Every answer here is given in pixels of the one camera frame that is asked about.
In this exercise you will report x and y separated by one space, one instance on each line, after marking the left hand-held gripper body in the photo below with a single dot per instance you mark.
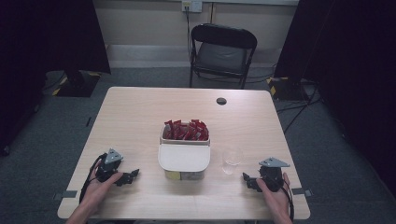
109 161

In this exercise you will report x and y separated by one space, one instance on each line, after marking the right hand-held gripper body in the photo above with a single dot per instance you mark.
271 174

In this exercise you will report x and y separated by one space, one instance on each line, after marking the clear plastic cup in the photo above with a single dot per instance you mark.
232 160

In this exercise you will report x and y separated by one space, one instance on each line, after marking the white box lid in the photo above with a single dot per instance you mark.
183 157

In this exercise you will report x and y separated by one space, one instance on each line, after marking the white storage box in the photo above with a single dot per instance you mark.
184 142

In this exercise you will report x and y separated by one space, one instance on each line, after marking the pile of red packets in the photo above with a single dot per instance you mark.
186 130

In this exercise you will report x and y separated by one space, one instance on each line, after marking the person's right hand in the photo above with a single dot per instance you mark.
275 199

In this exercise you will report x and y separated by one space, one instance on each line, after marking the person's left hand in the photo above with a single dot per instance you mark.
99 189

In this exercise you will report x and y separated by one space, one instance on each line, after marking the grey tape strip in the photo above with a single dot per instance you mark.
302 192
65 194

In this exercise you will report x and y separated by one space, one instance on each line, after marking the small dark floor object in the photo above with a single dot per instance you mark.
88 121

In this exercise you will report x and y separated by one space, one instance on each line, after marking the black stand base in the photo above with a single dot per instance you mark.
288 88
77 84

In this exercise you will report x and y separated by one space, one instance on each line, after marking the black folding chair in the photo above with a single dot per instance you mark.
222 56

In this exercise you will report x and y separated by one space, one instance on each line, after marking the dark curtain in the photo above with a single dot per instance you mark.
351 62
46 37

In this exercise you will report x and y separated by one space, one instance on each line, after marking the white wall socket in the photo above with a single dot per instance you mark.
191 5

